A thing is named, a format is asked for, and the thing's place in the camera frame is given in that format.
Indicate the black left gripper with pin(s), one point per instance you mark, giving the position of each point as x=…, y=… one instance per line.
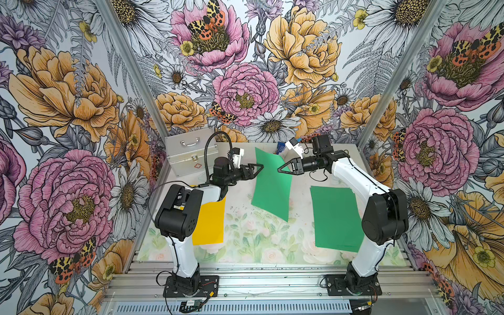
x=251, y=169

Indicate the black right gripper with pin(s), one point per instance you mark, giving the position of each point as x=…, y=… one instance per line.
x=296, y=170

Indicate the large green paper sheet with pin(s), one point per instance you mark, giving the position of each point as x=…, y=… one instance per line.
x=337, y=222

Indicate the yellow paper sheet under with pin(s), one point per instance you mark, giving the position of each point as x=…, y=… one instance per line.
x=210, y=226

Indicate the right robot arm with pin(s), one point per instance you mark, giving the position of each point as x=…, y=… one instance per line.
x=384, y=220

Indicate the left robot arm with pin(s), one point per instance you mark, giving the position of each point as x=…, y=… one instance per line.
x=178, y=216

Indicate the blue white snack packet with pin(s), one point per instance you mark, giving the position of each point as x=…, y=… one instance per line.
x=281, y=149

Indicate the silver metal case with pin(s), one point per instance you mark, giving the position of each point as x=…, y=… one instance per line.
x=185, y=152

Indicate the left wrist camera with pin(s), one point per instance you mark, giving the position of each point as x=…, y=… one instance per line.
x=237, y=155

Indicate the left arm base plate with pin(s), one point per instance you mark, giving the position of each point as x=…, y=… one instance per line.
x=197, y=286

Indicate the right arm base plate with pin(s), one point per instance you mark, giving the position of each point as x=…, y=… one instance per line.
x=352, y=285

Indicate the aluminium corner post left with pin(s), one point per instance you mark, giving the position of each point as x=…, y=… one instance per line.
x=121, y=41

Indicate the aluminium corner post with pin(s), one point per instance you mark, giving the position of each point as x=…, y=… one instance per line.
x=423, y=32
x=121, y=41

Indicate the aluminium rail frame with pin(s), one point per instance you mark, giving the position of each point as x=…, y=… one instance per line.
x=144, y=280

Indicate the aluminium corner post right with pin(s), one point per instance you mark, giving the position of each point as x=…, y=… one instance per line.
x=423, y=32

